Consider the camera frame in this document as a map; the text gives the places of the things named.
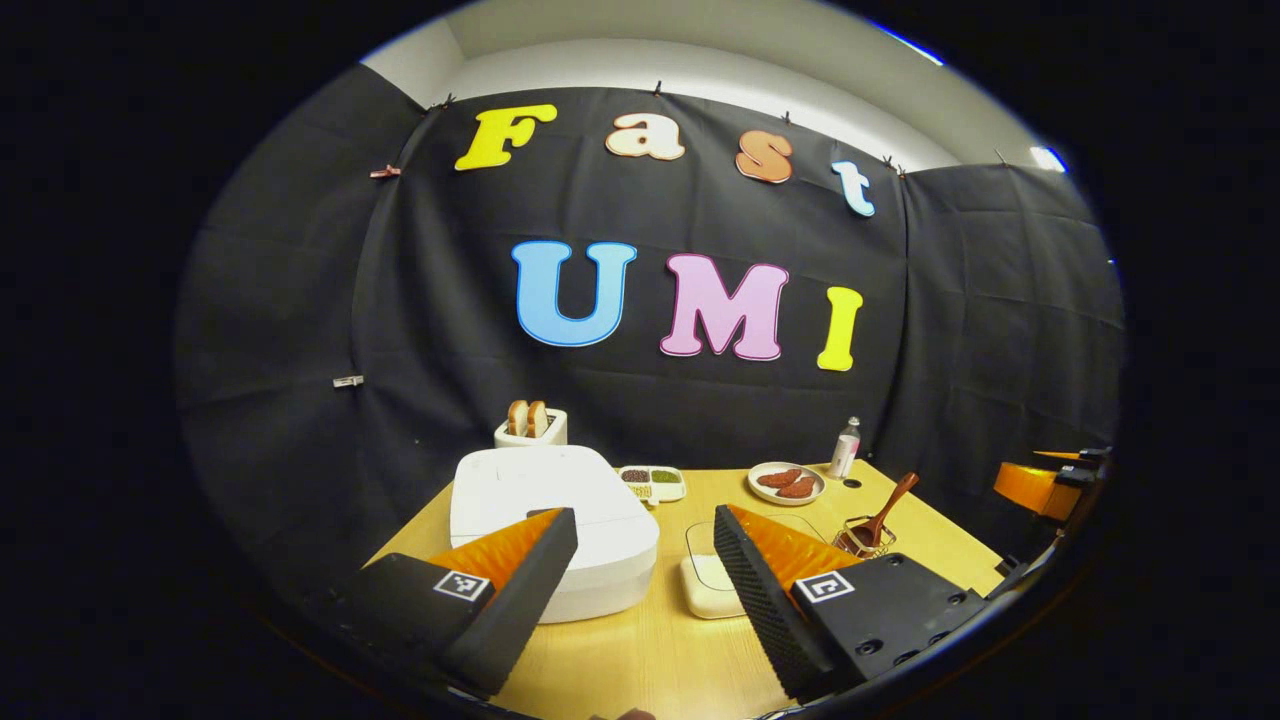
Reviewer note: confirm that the white rice cooker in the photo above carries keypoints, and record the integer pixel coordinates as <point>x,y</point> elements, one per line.
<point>610,555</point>

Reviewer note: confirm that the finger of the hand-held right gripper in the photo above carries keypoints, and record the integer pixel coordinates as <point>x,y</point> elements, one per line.
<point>1025,488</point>

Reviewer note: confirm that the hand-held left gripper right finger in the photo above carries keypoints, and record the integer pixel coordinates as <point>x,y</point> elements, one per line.
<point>760,600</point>

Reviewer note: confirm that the small ceiling light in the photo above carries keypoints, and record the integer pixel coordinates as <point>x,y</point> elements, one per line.
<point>1048,159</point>

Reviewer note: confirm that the white round plate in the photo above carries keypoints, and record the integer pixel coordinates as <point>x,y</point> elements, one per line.
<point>760,493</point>

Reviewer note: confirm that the toast bread slice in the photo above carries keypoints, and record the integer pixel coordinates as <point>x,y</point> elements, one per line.
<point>538,418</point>
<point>516,418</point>

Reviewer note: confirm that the clear bottle with pink label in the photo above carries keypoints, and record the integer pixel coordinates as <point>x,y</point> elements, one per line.
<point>844,455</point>

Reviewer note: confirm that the white toaster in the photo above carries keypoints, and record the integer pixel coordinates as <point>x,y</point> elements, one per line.
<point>555,430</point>

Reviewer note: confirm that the red-brown sausage piece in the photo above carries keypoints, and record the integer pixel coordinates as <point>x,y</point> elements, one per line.
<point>798,488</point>
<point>778,478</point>

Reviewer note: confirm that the brown wooden spoon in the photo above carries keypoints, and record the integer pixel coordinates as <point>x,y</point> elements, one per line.
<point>885,510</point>

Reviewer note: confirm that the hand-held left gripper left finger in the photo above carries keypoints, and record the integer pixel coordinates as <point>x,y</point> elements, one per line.
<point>520,600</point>

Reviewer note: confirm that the black backdrop cloth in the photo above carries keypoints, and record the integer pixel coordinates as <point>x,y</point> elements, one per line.
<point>450,300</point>

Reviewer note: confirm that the white divided bean dish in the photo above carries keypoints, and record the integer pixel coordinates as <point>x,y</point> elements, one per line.
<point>655,485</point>

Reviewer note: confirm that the long ceiling light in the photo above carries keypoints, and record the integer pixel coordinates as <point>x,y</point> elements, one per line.
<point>912,45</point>

